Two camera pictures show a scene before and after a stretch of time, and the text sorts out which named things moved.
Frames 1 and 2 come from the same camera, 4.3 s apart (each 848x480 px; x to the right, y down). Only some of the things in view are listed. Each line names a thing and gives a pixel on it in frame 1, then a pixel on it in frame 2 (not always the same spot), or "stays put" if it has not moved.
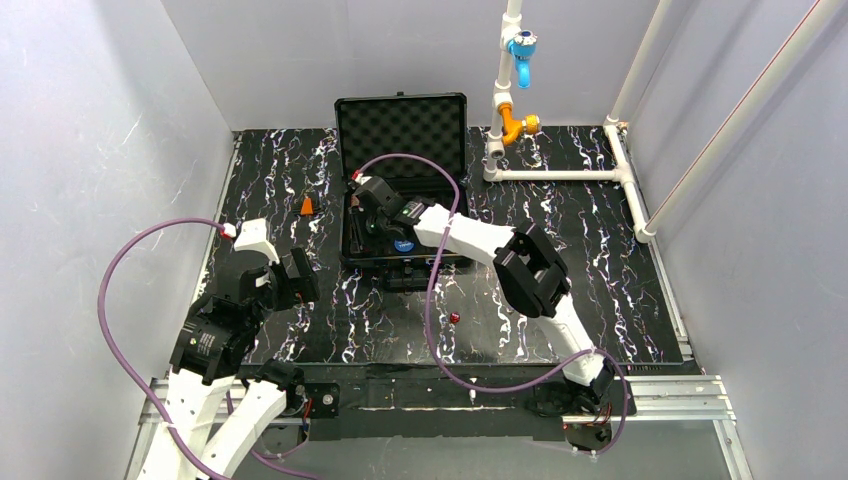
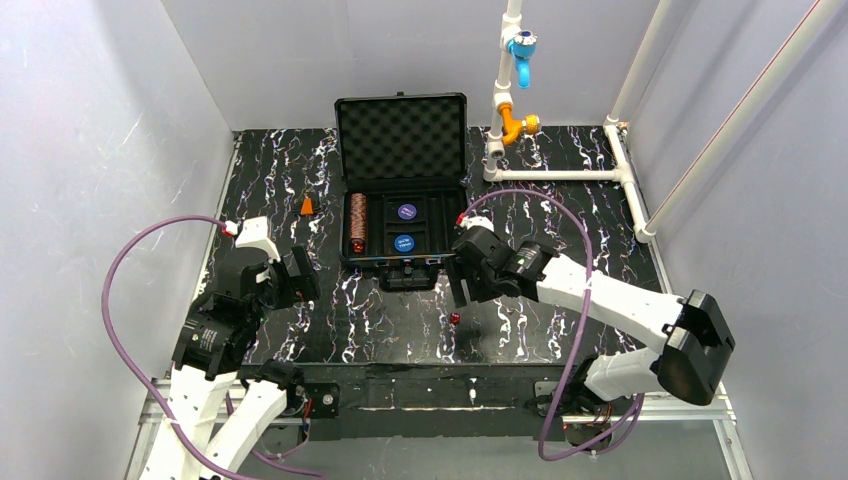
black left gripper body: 299,276 stays put
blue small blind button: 403,245 stays put
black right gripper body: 370,201 to 468,266
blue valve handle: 522,47 stays put
